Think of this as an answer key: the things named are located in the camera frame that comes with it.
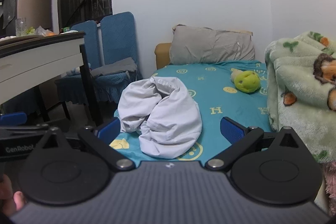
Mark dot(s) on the grey pillow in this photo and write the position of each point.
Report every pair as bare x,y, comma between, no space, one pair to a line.
210,45

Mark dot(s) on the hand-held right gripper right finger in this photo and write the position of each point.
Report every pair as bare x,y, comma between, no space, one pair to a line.
231,129

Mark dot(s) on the green plush toy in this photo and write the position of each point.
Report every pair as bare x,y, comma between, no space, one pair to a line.
246,81

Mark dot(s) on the blue covered chair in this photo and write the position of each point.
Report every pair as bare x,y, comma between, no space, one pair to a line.
84,40
118,37

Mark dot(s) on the pale blue soft toy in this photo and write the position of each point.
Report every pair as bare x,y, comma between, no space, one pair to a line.
74,71

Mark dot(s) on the green printed fleece blanket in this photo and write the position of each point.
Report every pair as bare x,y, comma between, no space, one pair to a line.
294,82

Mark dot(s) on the small green container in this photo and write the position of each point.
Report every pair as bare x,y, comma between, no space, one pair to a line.
65,29

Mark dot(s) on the teal patterned bed sheet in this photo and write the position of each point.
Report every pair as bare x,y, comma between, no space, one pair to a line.
210,98

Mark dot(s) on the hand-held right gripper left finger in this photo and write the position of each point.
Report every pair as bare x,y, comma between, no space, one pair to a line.
110,129

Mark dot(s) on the pink fluffy cloth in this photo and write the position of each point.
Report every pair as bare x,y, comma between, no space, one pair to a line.
329,182

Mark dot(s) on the tan cushion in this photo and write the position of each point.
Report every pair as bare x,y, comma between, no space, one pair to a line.
161,56

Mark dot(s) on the clear drinking glass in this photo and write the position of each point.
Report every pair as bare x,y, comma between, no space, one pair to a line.
21,27

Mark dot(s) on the grey cloth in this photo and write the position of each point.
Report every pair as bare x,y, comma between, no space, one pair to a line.
115,67

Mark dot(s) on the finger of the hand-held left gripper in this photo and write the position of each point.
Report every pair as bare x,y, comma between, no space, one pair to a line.
13,118

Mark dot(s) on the light grey garment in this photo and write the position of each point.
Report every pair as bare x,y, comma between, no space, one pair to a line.
168,119

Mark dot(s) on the clear plastic bag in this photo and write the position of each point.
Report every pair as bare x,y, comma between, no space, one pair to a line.
42,31

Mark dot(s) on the white table with dark top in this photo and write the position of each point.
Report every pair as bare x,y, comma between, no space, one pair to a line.
39,64

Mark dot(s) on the person's left hand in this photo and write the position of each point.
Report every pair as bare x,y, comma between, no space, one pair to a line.
13,200

